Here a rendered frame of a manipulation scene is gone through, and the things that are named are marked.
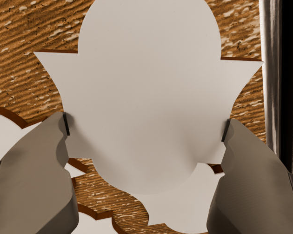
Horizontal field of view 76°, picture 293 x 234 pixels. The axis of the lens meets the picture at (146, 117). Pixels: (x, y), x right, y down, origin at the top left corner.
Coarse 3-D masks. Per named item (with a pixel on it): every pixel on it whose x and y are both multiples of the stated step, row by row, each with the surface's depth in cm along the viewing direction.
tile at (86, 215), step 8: (80, 208) 25; (88, 208) 25; (80, 216) 25; (88, 216) 25; (96, 216) 26; (104, 216) 25; (112, 216) 26; (80, 224) 26; (88, 224) 26; (96, 224) 26; (104, 224) 26; (112, 224) 26; (72, 232) 27; (80, 232) 27; (88, 232) 27; (96, 232) 27; (104, 232) 27; (112, 232) 27; (120, 232) 28
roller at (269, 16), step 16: (272, 0) 14; (272, 16) 14; (272, 32) 15; (272, 48) 16; (272, 64) 16; (272, 80) 17; (272, 96) 18; (272, 112) 19; (272, 128) 20; (272, 144) 21
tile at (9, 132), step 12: (0, 108) 18; (0, 120) 17; (12, 120) 17; (24, 120) 18; (36, 120) 18; (0, 132) 18; (12, 132) 18; (24, 132) 18; (0, 144) 19; (12, 144) 19; (0, 156) 20; (72, 168) 20; (84, 168) 21; (72, 180) 22
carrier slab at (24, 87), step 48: (0, 0) 13; (48, 0) 13; (240, 0) 13; (0, 48) 15; (48, 48) 15; (240, 48) 14; (0, 96) 17; (48, 96) 17; (240, 96) 16; (96, 192) 24
